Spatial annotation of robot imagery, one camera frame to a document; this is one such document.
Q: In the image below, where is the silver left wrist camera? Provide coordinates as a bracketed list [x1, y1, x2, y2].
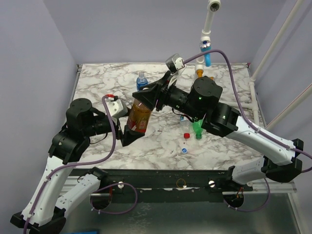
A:
[104, 94, 128, 119]

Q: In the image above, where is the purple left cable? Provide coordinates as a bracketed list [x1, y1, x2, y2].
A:
[23, 95, 138, 234]

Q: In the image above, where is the clear bottle red cap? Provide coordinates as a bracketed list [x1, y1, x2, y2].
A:
[180, 116, 192, 139]

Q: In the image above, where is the blue pipe valve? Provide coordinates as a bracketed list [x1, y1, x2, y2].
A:
[198, 40, 213, 68]

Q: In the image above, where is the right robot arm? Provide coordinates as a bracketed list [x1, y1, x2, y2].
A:
[132, 72, 303, 191]

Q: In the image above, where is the blue label Pocari bottle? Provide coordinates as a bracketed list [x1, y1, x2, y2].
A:
[136, 72, 148, 91]

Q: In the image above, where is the white PVC pipe frame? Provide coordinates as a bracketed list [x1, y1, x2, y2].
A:
[193, 0, 260, 126]

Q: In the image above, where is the gold red label bottle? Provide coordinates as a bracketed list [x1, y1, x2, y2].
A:
[127, 99, 152, 133]

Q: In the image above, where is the orange pipe valve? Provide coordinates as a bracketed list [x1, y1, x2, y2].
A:
[196, 69, 214, 80]

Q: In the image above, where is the black mounting rail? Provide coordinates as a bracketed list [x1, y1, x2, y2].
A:
[68, 168, 254, 204]

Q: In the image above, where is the white diagonal pole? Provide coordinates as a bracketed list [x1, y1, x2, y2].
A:
[251, 0, 304, 82]

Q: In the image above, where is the green plastic bottle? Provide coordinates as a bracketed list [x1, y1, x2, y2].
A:
[192, 119, 204, 140]

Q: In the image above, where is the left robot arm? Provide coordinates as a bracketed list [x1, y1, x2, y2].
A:
[10, 98, 144, 234]

